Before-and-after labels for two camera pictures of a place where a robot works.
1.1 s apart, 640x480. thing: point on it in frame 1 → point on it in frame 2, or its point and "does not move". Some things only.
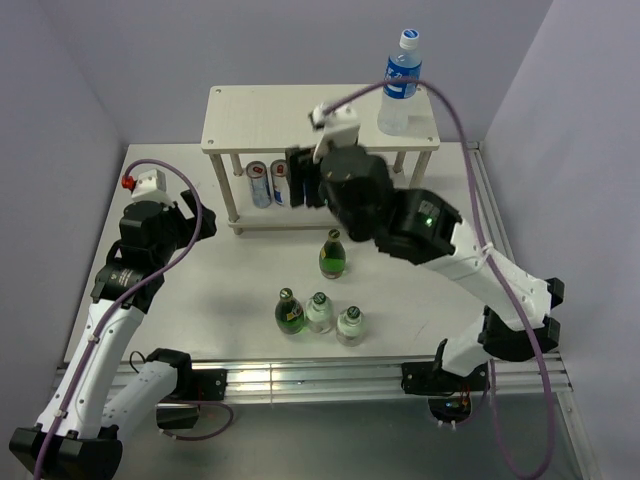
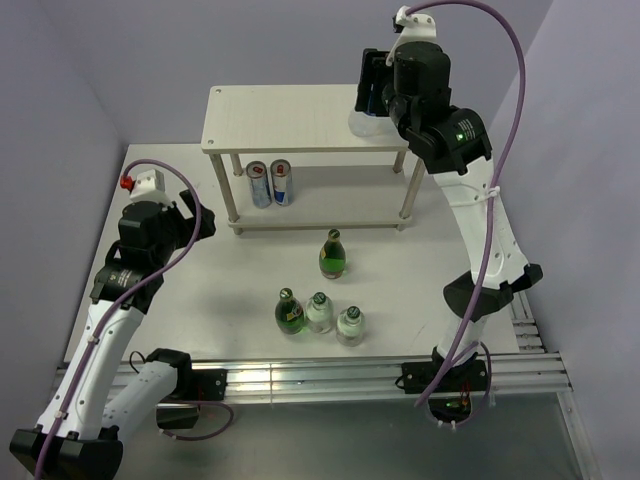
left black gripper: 189,226 does not move
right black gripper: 301,166 → 374,70
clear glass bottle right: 351,330 does not move
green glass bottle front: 289,313 does not move
